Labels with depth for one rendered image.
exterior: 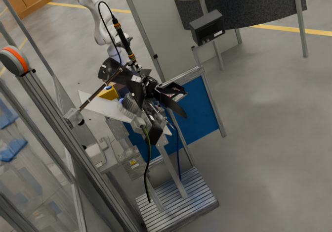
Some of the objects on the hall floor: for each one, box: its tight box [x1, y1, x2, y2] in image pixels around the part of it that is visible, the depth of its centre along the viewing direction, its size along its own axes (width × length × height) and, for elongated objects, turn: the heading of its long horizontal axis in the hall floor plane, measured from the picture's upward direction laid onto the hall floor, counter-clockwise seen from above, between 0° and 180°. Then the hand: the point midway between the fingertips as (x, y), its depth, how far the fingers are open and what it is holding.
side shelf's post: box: [105, 171, 144, 226], centre depth 301 cm, size 4×4×83 cm
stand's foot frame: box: [135, 167, 219, 232], centre depth 324 cm, size 62×46×8 cm
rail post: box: [201, 73, 227, 138], centre depth 350 cm, size 4×4×78 cm
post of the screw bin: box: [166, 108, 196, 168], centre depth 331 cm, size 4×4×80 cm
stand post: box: [158, 146, 188, 199], centre depth 301 cm, size 4×9×91 cm, turn 44°
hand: (125, 44), depth 253 cm, fingers closed on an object, 4 cm apart
